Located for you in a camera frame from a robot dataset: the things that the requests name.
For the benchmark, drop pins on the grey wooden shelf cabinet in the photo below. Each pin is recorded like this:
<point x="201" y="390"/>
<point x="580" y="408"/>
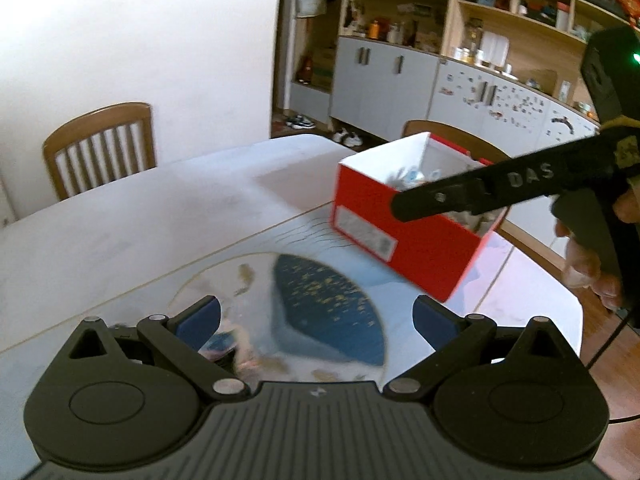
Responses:
<point x="400" y="80"/>

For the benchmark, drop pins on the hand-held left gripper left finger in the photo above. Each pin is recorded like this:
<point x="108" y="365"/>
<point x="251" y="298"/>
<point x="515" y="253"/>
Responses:
<point x="199" y="319"/>

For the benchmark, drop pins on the wooden chair behind box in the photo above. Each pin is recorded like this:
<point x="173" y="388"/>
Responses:
<point x="460" y="135"/>

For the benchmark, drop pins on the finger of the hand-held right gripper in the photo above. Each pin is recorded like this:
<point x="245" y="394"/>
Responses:
<point x="475" y="190"/>

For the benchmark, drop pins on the red brown bottle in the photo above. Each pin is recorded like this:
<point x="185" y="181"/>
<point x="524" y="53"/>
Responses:
<point x="306" y="70"/>

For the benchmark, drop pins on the printed fish table mat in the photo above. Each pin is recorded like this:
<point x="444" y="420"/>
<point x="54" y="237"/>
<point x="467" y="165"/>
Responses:
<point x="325" y="305"/>

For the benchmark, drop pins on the white blue-print packet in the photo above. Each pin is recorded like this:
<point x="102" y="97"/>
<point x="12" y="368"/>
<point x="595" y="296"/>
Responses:
<point x="411" y="176"/>

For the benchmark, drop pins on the black white sneakers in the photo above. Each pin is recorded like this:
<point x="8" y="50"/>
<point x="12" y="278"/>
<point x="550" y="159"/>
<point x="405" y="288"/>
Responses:
<point x="300" y="122"/>

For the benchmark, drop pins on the person's right hand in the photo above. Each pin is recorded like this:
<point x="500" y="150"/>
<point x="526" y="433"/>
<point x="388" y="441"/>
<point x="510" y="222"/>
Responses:
<point x="590" y="272"/>

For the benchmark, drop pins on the orange bottle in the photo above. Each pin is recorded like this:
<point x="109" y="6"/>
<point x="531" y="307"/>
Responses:
<point x="374" y="30"/>

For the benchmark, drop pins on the red hanging decoration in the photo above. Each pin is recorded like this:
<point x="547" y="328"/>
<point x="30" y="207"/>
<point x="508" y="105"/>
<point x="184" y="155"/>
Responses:
<point x="630" y="5"/>

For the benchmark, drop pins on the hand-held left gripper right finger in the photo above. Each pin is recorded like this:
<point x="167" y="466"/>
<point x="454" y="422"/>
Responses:
<point x="434" y="319"/>

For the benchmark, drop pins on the wooden slat-back chair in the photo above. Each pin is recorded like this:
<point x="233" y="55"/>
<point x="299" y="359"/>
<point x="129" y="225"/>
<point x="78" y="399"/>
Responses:
<point x="100" y="130"/>

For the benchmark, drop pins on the white desktop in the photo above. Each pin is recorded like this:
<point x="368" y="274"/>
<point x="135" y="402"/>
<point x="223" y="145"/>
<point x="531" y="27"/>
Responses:
<point x="150" y="220"/>

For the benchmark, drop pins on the grey hanging bag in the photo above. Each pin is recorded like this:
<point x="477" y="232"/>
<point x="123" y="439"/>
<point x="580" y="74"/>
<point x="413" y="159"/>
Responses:
<point x="311" y="4"/>

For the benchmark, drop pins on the dark wooden door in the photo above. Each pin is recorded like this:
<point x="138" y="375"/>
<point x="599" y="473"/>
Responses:
<point x="285" y="35"/>

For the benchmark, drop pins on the white canister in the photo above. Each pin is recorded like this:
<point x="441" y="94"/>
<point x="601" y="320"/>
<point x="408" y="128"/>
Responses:
<point x="563" y="15"/>

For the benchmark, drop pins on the red cardboard box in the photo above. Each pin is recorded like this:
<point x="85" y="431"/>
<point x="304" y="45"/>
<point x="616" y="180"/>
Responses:
<point x="430" y="255"/>

